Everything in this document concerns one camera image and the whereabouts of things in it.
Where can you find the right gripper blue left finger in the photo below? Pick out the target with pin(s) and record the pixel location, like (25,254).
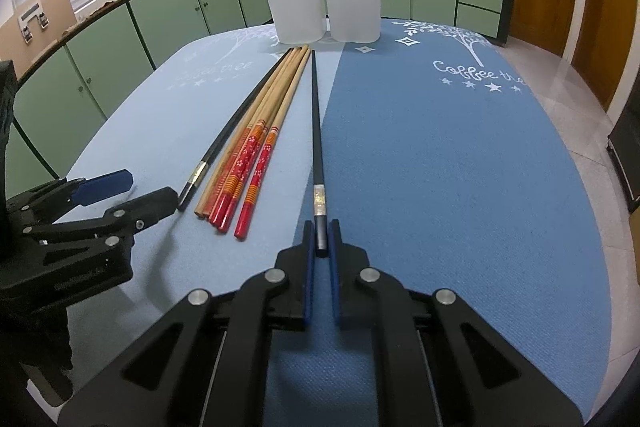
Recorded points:
(309,242)

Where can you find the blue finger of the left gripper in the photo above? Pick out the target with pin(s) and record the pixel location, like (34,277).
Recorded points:
(144,211)
(90,191)

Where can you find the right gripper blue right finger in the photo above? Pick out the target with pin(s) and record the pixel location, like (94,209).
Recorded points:
(335,255)

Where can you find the green lower kitchen cabinets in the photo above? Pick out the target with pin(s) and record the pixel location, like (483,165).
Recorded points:
(77,81)

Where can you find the light blue placemat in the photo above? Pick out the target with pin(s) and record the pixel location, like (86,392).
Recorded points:
(158,134)

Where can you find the dark blue placemat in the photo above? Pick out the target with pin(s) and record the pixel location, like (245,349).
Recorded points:
(449,173)

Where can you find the cardboard board with white parts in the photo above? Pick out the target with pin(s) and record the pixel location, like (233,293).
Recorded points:
(33,29)

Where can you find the black appliance at right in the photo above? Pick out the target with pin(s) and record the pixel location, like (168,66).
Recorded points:
(623,146)

